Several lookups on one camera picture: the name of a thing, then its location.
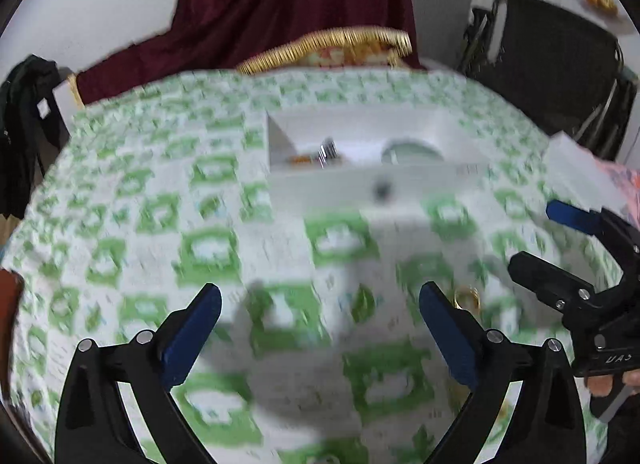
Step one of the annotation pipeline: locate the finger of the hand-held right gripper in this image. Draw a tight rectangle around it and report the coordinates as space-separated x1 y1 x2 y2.
507 251 597 315
546 200 626 257

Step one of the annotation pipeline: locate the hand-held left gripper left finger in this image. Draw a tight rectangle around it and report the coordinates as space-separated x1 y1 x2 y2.
54 283 223 464

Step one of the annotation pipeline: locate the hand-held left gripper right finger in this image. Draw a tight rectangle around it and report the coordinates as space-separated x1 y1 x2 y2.
419 281 586 464

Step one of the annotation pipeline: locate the gold ring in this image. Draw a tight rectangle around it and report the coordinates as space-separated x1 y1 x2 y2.
452 288 482 311

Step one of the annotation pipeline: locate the white cardboard box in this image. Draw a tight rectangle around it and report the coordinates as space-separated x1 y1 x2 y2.
265 108 493 233

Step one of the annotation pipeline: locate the silver bracelet with green stones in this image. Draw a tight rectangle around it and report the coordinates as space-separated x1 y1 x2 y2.
316 138 338 165

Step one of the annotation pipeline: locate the person's right hand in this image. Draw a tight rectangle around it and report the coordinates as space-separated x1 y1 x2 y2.
585 371 640 397

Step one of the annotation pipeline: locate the pink printed cloth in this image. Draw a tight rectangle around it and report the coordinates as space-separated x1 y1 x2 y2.
597 161 640 227

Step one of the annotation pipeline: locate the green printed tablecloth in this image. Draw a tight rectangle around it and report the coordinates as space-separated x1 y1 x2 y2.
0 68 640 464

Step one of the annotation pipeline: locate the black folding chair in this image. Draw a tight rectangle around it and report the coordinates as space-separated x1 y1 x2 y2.
457 0 640 161

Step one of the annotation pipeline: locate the brown wooden object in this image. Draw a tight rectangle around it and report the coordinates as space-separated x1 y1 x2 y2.
0 269 25 345

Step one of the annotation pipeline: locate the small white carton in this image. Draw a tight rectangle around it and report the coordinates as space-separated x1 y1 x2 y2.
52 74 85 117

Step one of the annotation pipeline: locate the black jacket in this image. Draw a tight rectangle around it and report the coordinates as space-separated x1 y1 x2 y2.
0 54 71 219

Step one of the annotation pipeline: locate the gold-fringed cushion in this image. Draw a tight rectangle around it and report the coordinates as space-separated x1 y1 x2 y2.
235 28 413 75

